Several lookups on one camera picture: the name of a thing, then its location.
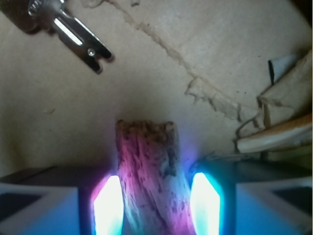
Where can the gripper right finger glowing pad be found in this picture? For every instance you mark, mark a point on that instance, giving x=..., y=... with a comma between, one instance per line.
x=251, y=197

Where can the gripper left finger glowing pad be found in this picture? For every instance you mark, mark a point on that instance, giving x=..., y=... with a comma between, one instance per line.
x=61, y=201

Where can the brown wood chip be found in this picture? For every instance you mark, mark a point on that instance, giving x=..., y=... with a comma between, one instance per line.
x=155, y=190

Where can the brown paper bag bin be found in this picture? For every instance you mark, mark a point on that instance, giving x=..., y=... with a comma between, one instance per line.
x=198, y=63

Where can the silver key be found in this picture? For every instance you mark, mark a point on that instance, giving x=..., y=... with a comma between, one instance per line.
x=51, y=15

